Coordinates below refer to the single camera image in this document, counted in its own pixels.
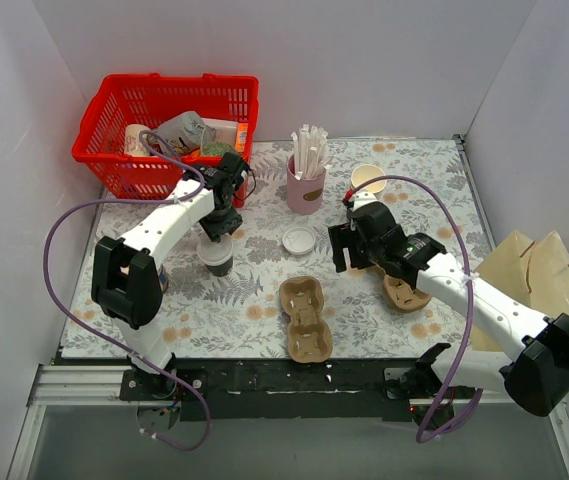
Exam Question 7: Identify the aluminium frame rail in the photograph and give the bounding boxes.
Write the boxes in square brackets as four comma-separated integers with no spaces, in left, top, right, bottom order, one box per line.
[9,362,569,479]

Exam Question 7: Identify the black single paper cup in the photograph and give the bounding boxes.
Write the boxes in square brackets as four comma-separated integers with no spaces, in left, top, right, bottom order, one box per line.
[205,257,233,277]

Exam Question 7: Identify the brown cardboard cup carrier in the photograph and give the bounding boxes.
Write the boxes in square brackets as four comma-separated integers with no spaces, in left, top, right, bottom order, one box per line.
[375,267,432,313]

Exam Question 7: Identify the cream crumpled napkin bundle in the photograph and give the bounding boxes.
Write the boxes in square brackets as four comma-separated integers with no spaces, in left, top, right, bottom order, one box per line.
[158,266,169,293]

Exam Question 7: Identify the stack of paper cups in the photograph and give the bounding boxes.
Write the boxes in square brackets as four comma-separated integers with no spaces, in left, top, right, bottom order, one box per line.
[351,164,387,197]

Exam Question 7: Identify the green round item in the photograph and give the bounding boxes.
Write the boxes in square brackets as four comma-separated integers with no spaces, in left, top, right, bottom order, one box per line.
[200,141,238,157]

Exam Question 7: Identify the grey crumpled snack bag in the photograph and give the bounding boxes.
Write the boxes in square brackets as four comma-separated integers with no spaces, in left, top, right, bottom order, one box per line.
[154,111,210,156]

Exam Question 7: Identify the white plastic cup lids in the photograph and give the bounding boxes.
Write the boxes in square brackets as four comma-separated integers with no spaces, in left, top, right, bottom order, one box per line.
[282,226,316,256]

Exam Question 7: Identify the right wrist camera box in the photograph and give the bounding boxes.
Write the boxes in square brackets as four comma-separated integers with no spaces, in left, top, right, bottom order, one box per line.
[342,189,378,212]

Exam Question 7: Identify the floral patterned table mat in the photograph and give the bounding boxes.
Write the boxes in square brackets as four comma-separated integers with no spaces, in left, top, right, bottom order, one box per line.
[61,138,488,360]

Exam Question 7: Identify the cream paper bag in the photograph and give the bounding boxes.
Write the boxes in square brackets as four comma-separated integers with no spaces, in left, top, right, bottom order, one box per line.
[473,230,569,351]

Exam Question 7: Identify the orange and white package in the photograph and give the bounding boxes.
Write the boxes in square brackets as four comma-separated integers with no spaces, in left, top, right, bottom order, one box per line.
[203,117,248,153]

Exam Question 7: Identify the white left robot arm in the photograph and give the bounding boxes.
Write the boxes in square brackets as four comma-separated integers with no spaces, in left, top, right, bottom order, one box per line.
[91,153,251,400]

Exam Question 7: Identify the white printed cup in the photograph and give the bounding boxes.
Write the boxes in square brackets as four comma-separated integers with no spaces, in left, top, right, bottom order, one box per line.
[123,123,150,157]

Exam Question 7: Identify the white wrapped straws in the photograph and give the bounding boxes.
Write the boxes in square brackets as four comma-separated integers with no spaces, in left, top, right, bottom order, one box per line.
[291,124,332,180]

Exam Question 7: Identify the pink straw holder cup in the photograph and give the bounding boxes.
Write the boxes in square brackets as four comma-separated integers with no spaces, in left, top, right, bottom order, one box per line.
[286,157,326,215]

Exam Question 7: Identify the red plastic shopping basket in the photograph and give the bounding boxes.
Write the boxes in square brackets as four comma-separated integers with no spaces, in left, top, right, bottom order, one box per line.
[72,72,261,207]

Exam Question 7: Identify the white plastic cup lid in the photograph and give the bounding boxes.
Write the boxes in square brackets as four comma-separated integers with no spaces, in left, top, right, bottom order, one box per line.
[196,236,233,266]

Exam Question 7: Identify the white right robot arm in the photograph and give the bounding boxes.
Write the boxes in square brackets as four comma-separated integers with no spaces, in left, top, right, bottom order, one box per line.
[328,199,569,417]

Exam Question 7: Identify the single brown cup carrier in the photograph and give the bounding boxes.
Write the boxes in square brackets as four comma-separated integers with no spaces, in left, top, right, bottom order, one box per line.
[279,276,333,364]

